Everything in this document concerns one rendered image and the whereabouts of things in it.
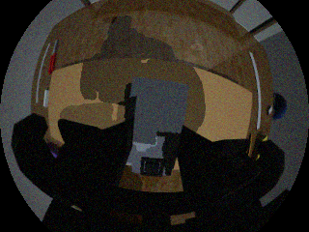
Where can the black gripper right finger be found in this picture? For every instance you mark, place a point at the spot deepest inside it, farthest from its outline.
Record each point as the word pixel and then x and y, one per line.
pixel 197 156

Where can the purple rectangular tray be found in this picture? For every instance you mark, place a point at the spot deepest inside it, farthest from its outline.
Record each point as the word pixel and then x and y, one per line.
pixel 53 150

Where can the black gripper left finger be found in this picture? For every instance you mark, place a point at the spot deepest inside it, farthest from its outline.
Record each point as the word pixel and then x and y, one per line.
pixel 111 145

